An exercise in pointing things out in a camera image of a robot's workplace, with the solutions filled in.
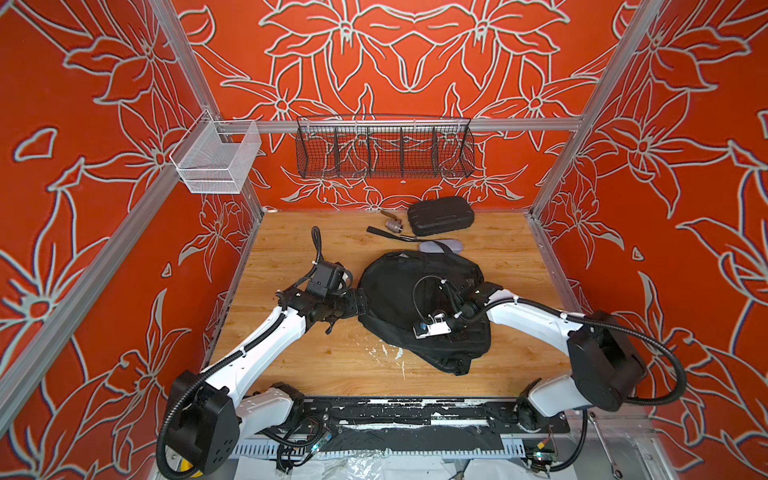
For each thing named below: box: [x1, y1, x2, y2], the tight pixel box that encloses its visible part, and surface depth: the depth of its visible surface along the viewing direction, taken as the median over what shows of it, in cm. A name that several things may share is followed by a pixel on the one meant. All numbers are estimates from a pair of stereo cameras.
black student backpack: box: [358, 251, 492, 375], surface depth 90 cm
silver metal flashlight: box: [385, 219, 403, 233], surface depth 113 cm
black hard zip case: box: [407, 197, 475, 236], surface depth 113 cm
